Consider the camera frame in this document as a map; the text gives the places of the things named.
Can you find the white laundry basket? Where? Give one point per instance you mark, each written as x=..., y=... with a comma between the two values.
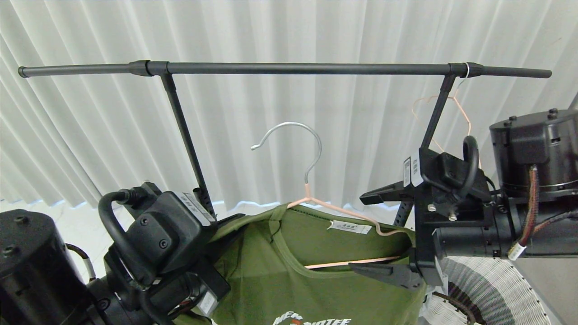
x=496, y=289

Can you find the black clothes rack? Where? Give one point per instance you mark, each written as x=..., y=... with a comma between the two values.
x=271, y=68

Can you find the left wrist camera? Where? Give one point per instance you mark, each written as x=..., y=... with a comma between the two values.
x=171, y=239

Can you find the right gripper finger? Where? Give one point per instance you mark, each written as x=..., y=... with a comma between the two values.
x=393, y=273
x=393, y=193

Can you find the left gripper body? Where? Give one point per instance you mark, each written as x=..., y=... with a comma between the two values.
x=212, y=289

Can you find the green printed t-shirt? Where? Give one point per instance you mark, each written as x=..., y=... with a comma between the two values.
x=280, y=289

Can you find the white curtain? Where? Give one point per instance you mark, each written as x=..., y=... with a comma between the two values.
x=226, y=135

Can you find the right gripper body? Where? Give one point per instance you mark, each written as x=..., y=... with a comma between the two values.
x=424, y=243

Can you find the pink clothes hanger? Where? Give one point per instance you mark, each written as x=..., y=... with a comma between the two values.
x=464, y=113
x=320, y=151

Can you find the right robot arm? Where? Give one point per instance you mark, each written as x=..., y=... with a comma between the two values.
x=542, y=153

